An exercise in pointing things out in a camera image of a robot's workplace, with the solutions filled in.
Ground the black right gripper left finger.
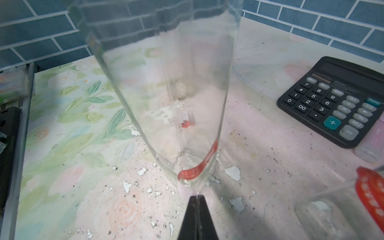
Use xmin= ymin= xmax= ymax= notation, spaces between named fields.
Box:
xmin=177 ymin=196 xmax=198 ymax=240

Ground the black desk calculator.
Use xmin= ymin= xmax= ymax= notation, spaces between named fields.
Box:
xmin=277 ymin=57 xmax=384 ymax=149

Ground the coloured highlighter pack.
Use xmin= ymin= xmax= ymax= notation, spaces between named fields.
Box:
xmin=1 ymin=65 xmax=31 ymax=105

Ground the pink metal pen bucket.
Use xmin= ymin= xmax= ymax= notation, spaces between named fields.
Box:
xmin=354 ymin=114 xmax=384 ymax=164

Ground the peeled red white label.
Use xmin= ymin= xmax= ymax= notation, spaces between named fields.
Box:
xmin=180 ymin=112 xmax=196 ymax=129

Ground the short corked glass bottle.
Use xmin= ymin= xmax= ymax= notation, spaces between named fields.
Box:
xmin=65 ymin=1 xmax=243 ymax=196

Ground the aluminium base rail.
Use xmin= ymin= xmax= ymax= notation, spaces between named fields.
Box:
xmin=1 ymin=63 xmax=38 ymax=240

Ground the corked glass bottle red label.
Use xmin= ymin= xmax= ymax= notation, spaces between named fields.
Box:
xmin=295 ymin=167 xmax=384 ymax=240

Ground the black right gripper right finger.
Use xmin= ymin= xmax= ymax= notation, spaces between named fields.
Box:
xmin=197 ymin=195 xmax=219 ymax=240

